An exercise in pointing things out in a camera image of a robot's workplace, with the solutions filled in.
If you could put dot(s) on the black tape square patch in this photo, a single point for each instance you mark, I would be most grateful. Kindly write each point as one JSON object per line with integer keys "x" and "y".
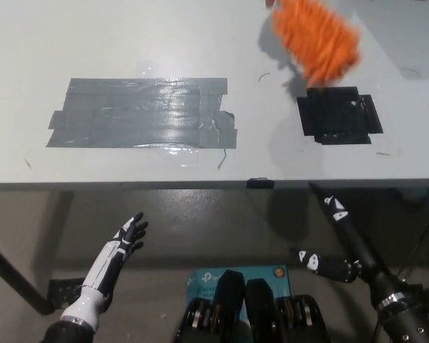
{"x": 336, "y": 114}

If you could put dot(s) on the black floor tape patch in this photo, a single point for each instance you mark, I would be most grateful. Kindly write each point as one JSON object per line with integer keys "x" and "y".
{"x": 62, "y": 289}

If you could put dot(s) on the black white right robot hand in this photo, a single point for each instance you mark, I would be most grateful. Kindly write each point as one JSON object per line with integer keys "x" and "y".
{"x": 364, "y": 261}

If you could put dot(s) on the teal router cardboard box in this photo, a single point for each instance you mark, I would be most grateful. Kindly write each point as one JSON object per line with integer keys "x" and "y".
{"x": 271, "y": 282}

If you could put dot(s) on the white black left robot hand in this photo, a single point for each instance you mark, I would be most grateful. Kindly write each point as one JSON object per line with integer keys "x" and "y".
{"x": 103, "y": 264}

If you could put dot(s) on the grey duct tape patch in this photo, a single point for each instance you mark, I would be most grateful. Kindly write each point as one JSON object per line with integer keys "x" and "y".
{"x": 143, "y": 114}

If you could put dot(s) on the black metal table leg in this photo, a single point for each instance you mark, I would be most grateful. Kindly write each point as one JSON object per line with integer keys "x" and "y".
{"x": 18, "y": 278}

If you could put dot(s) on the orange fluffy microfibre duster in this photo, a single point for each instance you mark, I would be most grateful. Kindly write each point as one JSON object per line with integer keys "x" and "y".
{"x": 318, "y": 39}

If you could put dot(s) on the small black tape strip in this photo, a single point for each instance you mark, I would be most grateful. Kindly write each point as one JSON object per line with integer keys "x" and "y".
{"x": 260, "y": 183}

